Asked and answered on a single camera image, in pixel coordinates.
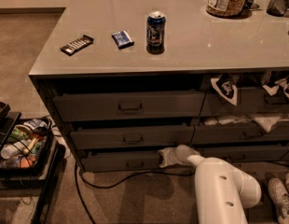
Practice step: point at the black white chip bag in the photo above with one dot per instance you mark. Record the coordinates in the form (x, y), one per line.
(226, 87)

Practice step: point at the blue drink can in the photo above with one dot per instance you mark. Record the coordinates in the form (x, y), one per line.
(155, 29)

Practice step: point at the blue snack packet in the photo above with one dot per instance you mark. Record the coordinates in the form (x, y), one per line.
(122, 39)

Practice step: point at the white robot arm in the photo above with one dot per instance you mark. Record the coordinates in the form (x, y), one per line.
(222, 190)

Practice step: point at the black bin of items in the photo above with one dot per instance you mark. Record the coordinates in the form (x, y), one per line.
(27, 148)

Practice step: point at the white plastic bag in drawer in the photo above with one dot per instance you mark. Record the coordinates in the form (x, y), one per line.
(266, 121)

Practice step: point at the dark striped snack bar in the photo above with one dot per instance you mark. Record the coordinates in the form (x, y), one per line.
(77, 45)

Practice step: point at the white sneaker left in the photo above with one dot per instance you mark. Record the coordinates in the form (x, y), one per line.
(280, 197)

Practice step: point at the grey counter cabinet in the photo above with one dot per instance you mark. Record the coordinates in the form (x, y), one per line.
(124, 79)

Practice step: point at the grey drawer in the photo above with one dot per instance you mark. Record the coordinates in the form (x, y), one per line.
(129, 105)
(246, 153)
(121, 161)
(244, 132)
(250, 100)
(147, 136)

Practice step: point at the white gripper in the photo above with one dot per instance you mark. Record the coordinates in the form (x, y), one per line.
(174, 155)

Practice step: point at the black cart frame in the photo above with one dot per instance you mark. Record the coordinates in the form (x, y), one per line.
(43, 184)

